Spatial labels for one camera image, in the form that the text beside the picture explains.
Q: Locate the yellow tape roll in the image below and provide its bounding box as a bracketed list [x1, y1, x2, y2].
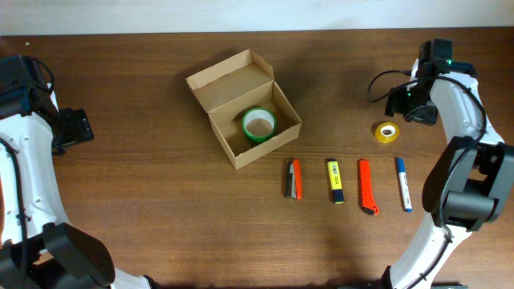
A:
[374, 122, 400, 144]

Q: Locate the brown cardboard box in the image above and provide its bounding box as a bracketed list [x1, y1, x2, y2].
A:
[186, 50, 302, 169]

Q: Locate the green tape roll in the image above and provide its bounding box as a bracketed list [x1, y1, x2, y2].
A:
[242, 108, 277, 144]

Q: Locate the red utility knife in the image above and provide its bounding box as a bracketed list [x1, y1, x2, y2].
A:
[358, 159, 379, 216]

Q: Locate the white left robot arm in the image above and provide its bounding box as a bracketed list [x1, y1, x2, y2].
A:
[1, 55, 159, 288]

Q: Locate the red stapler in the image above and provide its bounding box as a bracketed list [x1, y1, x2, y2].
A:
[285, 159, 303, 200]

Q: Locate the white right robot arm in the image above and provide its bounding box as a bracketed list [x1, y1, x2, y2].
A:
[379, 39, 513, 288]

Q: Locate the yellow highlighter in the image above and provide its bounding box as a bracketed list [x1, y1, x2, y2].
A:
[327, 158, 345, 204]

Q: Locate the blue white marker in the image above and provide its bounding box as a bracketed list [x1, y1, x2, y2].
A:
[396, 157, 412, 213]

